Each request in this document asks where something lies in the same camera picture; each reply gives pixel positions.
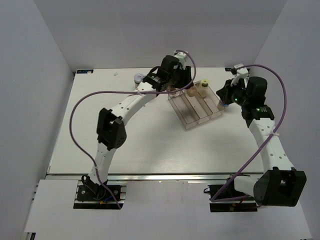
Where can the red label spice jar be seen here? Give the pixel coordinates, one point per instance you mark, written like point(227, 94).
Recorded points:
point(172, 91)
point(138, 78)

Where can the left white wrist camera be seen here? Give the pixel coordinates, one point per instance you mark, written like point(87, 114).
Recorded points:
point(182, 57)

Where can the pink cap spice bottle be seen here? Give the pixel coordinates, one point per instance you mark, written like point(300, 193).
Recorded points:
point(192, 91)

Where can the aluminium front frame rail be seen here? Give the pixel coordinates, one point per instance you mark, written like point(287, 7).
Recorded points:
point(197, 177)

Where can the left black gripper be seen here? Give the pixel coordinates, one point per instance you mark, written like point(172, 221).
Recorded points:
point(185, 81)

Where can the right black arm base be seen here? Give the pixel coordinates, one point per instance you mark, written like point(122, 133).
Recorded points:
point(229, 200)

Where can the right red label spice jar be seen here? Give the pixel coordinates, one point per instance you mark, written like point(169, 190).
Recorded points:
point(172, 91)

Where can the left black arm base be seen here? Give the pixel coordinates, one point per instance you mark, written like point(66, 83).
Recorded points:
point(93, 196)

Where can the right blue corner sticker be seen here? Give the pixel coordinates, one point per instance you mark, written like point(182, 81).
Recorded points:
point(229, 69)

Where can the blue corner sticker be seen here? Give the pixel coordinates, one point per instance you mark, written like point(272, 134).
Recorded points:
point(84, 71)
point(229, 69)

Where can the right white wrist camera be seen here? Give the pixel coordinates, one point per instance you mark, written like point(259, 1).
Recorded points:
point(239, 71)

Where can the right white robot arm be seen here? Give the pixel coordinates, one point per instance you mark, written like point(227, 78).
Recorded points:
point(281, 184)

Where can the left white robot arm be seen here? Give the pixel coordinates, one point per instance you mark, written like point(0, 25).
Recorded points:
point(111, 126)

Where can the left blue corner sticker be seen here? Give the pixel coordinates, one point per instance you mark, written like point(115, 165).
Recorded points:
point(84, 71)

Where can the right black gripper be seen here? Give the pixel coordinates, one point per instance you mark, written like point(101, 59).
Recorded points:
point(224, 93)

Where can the right silver lid pearl jar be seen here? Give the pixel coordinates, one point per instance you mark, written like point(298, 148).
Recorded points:
point(222, 106)

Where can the left red label spice jar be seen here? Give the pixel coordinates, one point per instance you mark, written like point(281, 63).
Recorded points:
point(138, 78)

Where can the clear acrylic organizer tray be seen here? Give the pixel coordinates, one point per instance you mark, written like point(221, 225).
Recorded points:
point(194, 111)

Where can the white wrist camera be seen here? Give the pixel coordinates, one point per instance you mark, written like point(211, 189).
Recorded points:
point(182, 57)
point(239, 71)

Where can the yellow cap spice bottle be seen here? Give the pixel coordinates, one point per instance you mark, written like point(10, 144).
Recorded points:
point(203, 88)

